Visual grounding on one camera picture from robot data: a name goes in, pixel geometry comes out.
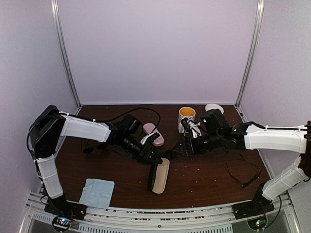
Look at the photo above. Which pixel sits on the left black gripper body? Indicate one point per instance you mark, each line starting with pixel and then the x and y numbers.
pixel 145 147

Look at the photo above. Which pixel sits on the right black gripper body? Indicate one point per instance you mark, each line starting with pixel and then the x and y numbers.
pixel 186 140

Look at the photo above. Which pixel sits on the black sunglasses dark lenses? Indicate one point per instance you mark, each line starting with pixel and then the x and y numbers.
pixel 173 152

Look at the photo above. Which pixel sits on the pink glasses case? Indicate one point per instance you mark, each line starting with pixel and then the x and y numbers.
pixel 149 128

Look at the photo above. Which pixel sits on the black glasses case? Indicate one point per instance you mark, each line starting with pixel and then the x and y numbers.
pixel 158 176

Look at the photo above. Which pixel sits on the blue cleaning cloth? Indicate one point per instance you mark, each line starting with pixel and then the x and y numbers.
pixel 97 193

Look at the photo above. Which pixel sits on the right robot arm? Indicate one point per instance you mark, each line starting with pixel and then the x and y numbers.
pixel 251 136

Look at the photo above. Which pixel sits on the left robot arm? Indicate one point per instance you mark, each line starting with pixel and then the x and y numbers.
pixel 99 143

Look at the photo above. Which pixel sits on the patterned mug yellow inside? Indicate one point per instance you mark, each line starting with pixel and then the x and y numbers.
pixel 185 112

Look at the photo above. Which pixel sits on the white ceramic bowl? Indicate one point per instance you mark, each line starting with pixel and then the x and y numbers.
pixel 213 106

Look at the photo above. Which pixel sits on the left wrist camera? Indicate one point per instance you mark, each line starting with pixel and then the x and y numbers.
pixel 150 138

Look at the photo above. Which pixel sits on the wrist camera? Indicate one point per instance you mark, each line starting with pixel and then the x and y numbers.
pixel 150 138
pixel 189 126

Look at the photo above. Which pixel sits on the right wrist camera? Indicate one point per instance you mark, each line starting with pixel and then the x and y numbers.
pixel 189 126

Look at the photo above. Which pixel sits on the thin black frame glasses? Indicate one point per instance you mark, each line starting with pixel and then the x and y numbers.
pixel 89 150

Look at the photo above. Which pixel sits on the tortoise frame glasses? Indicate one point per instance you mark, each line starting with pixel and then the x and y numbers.
pixel 242 171

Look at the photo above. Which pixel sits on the front aluminium rail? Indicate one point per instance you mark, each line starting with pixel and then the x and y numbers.
pixel 212 219

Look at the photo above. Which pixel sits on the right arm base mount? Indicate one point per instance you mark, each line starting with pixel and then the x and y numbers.
pixel 255 211

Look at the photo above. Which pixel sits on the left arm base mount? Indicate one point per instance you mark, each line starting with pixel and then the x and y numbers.
pixel 65 213

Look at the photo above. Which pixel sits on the right aluminium frame post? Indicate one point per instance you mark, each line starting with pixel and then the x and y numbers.
pixel 252 51

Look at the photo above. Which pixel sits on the aluminium frame post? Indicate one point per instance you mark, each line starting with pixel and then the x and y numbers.
pixel 252 51
pixel 63 51

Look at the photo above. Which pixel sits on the left aluminium frame post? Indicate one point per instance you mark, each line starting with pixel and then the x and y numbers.
pixel 63 51

